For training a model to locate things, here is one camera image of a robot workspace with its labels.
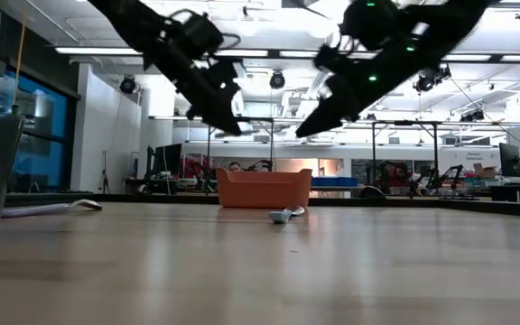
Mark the black ceiling spotlight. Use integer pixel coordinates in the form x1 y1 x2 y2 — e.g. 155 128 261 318
268 70 286 90
119 75 137 95
413 62 451 94

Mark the black aluminium table frame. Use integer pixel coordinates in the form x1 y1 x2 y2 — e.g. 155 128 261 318
5 192 520 218

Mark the orange plastic bin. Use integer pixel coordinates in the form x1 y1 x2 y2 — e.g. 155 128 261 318
216 167 313 209

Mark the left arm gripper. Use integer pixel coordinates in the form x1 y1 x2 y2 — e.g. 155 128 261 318
182 58 243 135

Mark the spoon with lavender handle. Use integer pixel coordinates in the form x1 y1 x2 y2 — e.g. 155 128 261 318
1 199 104 219

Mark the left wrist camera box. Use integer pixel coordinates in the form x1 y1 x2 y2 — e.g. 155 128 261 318
181 13 225 60

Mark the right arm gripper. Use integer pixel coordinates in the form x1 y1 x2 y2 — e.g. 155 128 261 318
295 42 428 139

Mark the yellow power cable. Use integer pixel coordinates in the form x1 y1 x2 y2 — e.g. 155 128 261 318
0 4 29 123

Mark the blue storage box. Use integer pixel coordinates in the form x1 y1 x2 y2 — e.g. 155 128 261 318
311 176 359 188

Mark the black background rig frame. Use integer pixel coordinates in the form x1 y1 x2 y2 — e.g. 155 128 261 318
205 116 275 172
370 119 441 190

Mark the black computer monitor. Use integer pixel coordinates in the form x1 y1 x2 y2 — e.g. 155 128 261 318
150 143 183 178
498 142 520 179

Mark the spoon with light blue handle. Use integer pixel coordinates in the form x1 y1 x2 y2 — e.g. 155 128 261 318
267 206 307 225

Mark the large glass window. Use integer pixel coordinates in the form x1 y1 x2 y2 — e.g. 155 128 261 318
0 70 70 193

